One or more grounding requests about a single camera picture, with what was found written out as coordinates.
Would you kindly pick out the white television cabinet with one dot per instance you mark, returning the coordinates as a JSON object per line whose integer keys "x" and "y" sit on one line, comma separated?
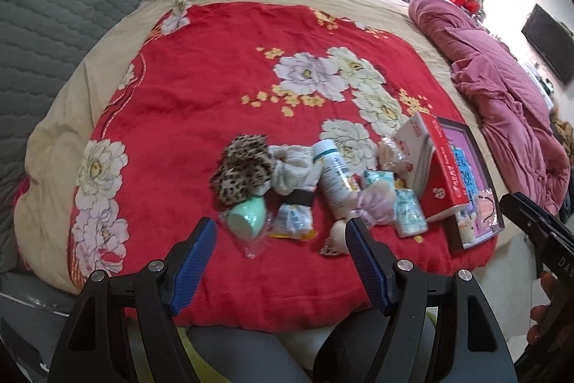
{"x": 536, "y": 82}

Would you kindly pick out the person's grey trousers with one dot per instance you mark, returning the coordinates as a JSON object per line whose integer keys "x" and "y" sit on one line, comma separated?
{"x": 269, "y": 347}

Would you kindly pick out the small clear packet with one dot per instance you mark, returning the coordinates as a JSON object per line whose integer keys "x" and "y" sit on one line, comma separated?
{"x": 486, "y": 208}

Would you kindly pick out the teal tissue pack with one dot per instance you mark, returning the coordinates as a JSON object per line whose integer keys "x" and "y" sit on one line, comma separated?
{"x": 376, "y": 179}
{"x": 408, "y": 212}

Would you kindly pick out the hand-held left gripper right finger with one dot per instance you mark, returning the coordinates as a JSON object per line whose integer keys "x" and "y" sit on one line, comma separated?
{"x": 365, "y": 266}

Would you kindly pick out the leopard print scrunchie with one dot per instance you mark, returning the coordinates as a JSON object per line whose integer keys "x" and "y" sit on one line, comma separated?
{"x": 242, "y": 172}

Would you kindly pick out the dark shallow tray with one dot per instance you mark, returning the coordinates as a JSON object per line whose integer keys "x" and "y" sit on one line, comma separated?
{"x": 454, "y": 237}

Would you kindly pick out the black wall television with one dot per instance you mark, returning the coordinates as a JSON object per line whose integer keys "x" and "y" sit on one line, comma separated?
{"x": 547, "y": 37}

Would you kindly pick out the person's right hand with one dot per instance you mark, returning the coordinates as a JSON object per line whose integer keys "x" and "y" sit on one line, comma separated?
{"x": 547, "y": 288}

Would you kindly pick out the pink scrunchie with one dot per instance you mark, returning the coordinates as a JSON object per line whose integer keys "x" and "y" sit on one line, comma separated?
{"x": 376, "y": 203}

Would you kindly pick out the pink book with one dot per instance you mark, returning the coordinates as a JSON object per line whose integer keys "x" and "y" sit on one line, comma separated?
{"x": 466, "y": 167}

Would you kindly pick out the white scrunchie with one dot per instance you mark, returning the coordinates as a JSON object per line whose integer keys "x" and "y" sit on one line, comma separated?
{"x": 291, "y": 167}

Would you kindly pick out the white plastic bottle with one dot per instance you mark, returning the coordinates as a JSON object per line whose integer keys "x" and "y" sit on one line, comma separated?
{"x": 334, "y": 181}

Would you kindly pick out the red floral blanket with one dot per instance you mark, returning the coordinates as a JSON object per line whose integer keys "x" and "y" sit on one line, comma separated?
{"x": 202, "y": 73}

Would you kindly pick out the brown clothes heap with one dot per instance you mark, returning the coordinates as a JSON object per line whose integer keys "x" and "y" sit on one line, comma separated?
{"x": 563, "y": 127}

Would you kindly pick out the beige item in clear bag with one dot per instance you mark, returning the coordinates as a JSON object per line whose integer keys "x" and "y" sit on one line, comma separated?
{"x": 392, "y": 154}

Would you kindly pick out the grey quilted headboard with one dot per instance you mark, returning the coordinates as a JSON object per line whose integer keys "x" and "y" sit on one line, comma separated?
{"x": 67, "y": 6}

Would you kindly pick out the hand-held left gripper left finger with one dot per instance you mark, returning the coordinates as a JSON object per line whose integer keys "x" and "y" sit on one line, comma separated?
{"x": 193, "y": 266}

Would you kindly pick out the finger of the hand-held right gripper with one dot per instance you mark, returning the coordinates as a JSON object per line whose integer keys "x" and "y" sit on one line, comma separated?
{"x": 533, "y": 221}

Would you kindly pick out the yellow-green garment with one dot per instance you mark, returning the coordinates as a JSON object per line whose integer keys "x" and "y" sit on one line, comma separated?
{"x": 188, "y": 347}

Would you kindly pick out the red cardboard box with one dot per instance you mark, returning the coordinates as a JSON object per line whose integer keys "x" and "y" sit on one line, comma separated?
{"x": 448, "y": 176}

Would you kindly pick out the beige powder puff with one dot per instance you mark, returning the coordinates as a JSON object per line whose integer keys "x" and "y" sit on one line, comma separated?
{"x": 334, "y": 235}

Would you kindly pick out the pink quilt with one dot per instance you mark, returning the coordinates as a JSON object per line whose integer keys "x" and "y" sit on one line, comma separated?
{"x": 493, "y": 73}

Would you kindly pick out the white packet with black band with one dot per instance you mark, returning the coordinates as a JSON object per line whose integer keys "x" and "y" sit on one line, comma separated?
{"x": 291, "y": 217}

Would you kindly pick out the green makeup sponge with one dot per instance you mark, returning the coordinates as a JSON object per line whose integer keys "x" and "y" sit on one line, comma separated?
{"x": 246, "y": 217}

